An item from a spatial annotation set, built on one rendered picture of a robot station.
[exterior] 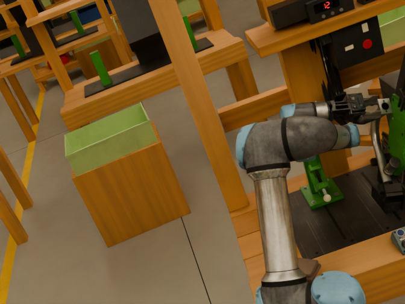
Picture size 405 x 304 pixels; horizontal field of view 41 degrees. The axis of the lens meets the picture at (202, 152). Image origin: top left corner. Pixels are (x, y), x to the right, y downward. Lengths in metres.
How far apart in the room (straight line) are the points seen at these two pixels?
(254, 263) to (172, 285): 1.57
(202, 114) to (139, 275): 1.85
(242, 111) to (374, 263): 0.78
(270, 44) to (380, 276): 0.83
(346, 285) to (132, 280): 2.45
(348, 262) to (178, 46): 0.94
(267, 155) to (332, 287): 0.36
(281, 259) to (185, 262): 2.24
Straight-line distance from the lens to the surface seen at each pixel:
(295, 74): 2.09
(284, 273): 1.41
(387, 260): 1.83
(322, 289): 1.38
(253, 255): 2.02
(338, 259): 1.87
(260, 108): 2.20
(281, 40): 1.91
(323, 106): 1.85
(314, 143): 1.40
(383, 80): 2.14
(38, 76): 8.72
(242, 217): 2.23
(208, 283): 3.39
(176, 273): 3.57
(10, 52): 11.20
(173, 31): 1.97
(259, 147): 1.41
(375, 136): 2.05
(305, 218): 2.08
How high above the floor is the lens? 2.12
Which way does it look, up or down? 26 degrees down
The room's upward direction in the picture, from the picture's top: 21 degrees counter-clockwise
